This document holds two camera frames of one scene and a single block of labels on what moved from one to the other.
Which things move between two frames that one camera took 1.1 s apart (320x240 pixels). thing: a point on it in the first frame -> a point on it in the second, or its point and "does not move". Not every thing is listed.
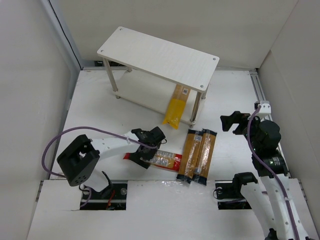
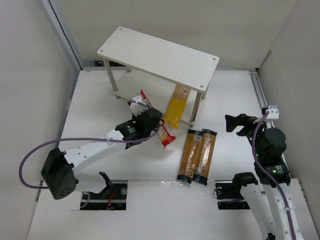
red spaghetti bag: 163,159 -> 165,137
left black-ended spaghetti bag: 189,156 does not move
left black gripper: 144,153 -> 153,119
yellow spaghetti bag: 176,105 does not move
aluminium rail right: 257,85 does not move
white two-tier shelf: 156,67 does not move
